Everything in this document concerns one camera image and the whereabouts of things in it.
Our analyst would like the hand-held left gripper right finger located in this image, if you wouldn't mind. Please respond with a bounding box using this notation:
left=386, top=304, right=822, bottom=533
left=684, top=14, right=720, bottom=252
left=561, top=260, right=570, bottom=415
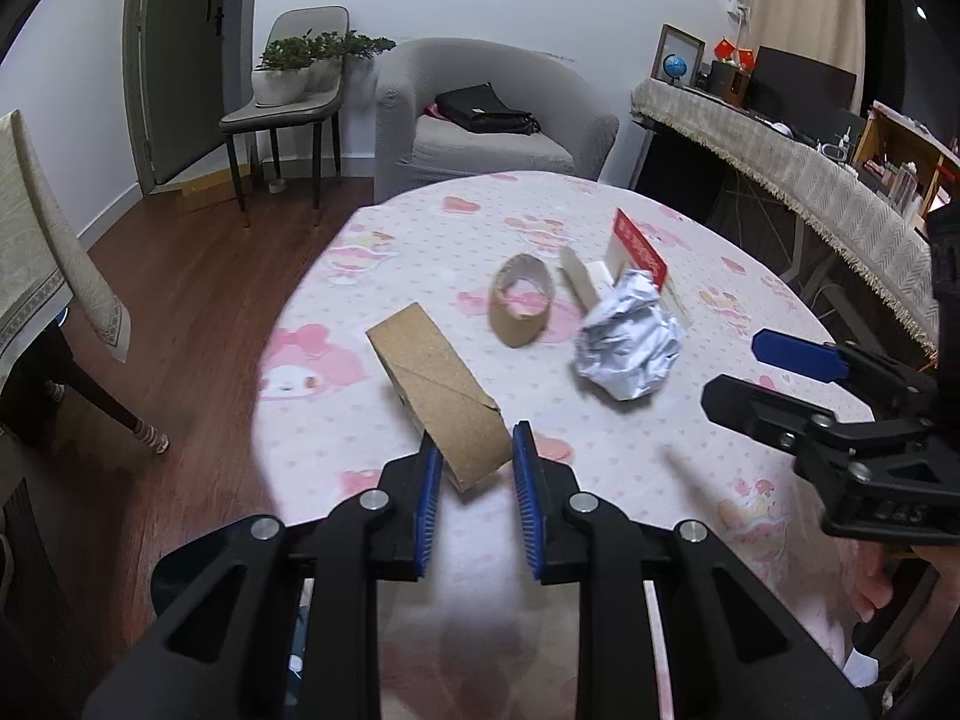
left=510, top=420, right=871, bottom=720

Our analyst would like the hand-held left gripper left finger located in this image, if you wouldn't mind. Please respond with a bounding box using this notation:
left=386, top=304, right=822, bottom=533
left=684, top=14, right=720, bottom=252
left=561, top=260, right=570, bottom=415
left=82, top=431, right=445, bottom=720

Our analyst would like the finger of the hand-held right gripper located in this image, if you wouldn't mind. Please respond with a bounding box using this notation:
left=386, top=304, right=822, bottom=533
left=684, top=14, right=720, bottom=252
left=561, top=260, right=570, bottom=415
left=752, top=328, right=938, bottom=415
left=703, top=373, right=837, bottom=460

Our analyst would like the foil ball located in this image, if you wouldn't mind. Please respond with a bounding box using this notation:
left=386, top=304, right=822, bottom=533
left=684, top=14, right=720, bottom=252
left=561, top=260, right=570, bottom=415
left=574, top=270, right=685, bottom=401

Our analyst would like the person's right hand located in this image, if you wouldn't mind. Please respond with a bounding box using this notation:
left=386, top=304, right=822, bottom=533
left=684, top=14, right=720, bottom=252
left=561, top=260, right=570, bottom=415
left=855, top=540, right=960, bottom=661

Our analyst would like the pink printed tablecloth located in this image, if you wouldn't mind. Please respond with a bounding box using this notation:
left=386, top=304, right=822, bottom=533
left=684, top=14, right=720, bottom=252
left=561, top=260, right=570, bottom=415
left=251, top=171, right=893, bottom=720

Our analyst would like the round brown cardboard roll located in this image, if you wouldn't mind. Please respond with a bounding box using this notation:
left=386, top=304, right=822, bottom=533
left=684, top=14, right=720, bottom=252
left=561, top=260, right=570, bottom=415
left=489, top=253, right=557, bottom=348

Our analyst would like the beige fringed desk cloth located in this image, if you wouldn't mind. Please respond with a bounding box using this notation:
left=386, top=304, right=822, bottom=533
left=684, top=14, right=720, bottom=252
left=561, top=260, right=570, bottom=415
left=630, top=79, right=942, bottom=357

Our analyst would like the white paper sheet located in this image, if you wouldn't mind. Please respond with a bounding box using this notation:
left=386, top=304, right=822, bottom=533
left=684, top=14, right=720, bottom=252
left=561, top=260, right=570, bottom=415
left=840, top=649, right=878, bottom=687

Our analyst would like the white cardboard box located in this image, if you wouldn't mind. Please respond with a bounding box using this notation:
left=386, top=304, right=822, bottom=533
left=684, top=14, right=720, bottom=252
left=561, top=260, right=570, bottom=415
left=559, top=206, right=687, bottom=327

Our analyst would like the cardboard organizer box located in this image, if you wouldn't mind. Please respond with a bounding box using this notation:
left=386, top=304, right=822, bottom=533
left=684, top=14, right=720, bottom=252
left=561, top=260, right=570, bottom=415
left=853, top=100, right=960, bottom=226

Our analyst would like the black monitor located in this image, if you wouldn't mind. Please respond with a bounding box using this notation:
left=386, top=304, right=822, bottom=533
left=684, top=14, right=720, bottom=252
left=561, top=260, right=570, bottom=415
left=746, top=45, right=857, bottom=140

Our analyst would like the brown wooden box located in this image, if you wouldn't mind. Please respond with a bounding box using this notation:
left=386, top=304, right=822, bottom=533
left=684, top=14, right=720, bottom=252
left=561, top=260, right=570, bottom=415
left=709, top=60, right=751, bottom=102

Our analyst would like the dark wooden table leg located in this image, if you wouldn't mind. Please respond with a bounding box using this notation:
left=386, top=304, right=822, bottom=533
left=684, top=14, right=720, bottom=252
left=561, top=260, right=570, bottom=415
left=45, top=330, right=170, bottom=455

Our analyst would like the beige curtain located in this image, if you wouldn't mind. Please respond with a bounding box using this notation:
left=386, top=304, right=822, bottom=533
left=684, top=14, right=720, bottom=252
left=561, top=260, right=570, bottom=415
left=742, top=0, right=863, bottom=76

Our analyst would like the flat cardboard piece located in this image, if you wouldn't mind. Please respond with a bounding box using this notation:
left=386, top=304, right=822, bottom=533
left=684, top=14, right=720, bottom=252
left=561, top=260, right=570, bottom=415
left=176, top=169, right=248, bottom=212

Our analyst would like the black bag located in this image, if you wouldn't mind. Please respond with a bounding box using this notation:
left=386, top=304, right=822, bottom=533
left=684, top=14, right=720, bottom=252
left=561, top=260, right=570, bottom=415
left=433, top=82, right=541, bottom=136

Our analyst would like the grey armchair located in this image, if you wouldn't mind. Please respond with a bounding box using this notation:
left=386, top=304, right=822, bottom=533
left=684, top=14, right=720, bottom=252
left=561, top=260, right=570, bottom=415
left=373, top=37, right=620, bottom=203

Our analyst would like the potted plant white pot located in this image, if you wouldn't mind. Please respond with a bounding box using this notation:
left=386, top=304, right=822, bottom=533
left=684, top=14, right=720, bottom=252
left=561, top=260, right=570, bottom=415
left=341, top=31, right=397, bottom=72
left=251, top=36, right=312, bottom=107
left=307, top=31, right=346, bottom=87

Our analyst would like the beige patterned tablecloth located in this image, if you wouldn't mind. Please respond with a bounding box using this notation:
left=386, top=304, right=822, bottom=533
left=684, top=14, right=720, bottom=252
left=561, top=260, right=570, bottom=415
left=0, top=109, right=132, bottom=391

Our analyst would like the grey dining chair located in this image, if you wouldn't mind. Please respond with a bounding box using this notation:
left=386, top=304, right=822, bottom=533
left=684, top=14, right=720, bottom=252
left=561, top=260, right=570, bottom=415
left=220, top=6, right=351, bottom=230

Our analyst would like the grey door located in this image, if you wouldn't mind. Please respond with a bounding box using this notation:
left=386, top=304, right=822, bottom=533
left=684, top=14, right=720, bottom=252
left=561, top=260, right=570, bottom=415
left=124, top=0, right=260, bottom=196

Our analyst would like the picture frame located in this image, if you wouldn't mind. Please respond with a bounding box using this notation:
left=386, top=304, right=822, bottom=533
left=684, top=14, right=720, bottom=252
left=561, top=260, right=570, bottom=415
left=654, top=24, right=706, bottom=87

